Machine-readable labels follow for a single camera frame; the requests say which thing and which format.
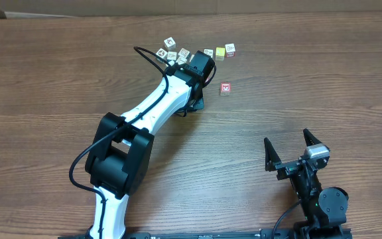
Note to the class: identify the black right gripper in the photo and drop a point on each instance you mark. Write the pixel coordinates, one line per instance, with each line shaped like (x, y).
(288, 168)

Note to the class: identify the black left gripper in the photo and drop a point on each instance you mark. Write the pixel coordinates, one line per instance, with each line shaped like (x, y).
(199, 101)

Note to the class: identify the blue edged centre block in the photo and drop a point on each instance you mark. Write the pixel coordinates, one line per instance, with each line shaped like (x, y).
(181, 60)

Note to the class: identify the blue edged rear block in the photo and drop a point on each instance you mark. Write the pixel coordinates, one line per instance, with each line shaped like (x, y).
(184, 53)

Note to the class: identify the cluster block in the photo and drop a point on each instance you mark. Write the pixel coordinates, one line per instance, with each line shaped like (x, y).
(169, 44)
(161, 55)

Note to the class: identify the red number 3 block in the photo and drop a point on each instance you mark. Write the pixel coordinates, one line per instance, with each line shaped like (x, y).
(230, 50)

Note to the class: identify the brown cardboard backdrop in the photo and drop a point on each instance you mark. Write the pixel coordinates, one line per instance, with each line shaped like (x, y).
(86, 8)

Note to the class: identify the small rear centre block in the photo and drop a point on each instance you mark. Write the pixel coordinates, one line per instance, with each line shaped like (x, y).
(171, 56)

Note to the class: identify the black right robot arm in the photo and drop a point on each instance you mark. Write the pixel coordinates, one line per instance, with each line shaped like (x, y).
(324, 209)

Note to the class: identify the yellow top hand block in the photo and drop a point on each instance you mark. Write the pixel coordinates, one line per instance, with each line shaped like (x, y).
(220, 53)

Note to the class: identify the far left cluster block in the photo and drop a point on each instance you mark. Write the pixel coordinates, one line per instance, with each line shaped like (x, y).
(161, 55)

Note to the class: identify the blue edged block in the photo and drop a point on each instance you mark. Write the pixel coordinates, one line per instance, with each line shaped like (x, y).
(184, 53)
(181, 60)

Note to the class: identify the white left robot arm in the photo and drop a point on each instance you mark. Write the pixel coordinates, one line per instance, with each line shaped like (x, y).
(119, 156)

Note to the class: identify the far rear cluster block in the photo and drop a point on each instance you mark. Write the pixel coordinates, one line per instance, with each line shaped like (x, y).
(169, 44)

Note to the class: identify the red E block front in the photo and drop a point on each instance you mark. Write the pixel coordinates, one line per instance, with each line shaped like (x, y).
(225, 89)

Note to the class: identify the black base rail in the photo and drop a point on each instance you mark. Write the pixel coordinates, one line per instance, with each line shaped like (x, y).
(262, 234)

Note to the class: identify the green B letter block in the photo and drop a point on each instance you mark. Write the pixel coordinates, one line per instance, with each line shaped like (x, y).
(209, 52)

